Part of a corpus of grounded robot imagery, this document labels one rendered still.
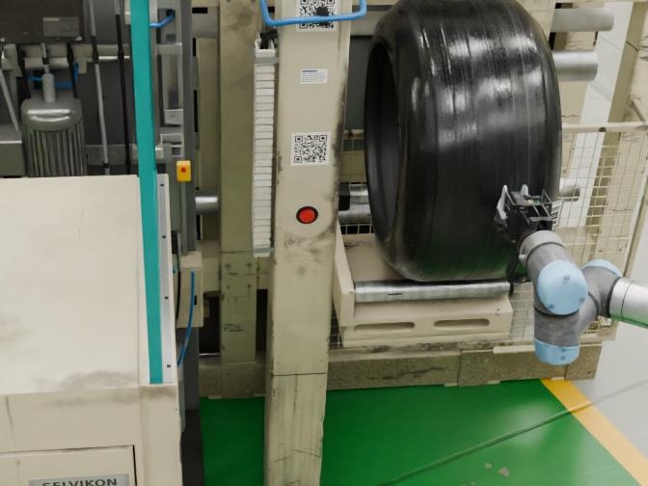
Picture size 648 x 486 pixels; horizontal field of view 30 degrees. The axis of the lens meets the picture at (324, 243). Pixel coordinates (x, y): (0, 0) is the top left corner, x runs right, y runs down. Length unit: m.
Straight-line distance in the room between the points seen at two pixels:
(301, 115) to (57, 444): 0.83
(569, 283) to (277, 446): 1.14
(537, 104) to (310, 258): 0.59
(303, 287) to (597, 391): 1.41
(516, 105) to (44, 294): 0.91
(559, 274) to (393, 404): 1.69
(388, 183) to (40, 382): 1.18
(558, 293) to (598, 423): 1.72
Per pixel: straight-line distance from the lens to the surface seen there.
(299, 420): 2.83
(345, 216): 2.72
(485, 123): 2.22
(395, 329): 2.56
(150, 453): 1.87
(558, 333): 2.01
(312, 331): 2.64
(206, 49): 3.14
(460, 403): 3.60
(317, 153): 2.37
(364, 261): 2.75
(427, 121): 2.21
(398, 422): 3.52
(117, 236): 2.05
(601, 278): 2.11
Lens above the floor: 2.48
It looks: 37 degrees down
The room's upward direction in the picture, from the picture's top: 3 degrees clockwise
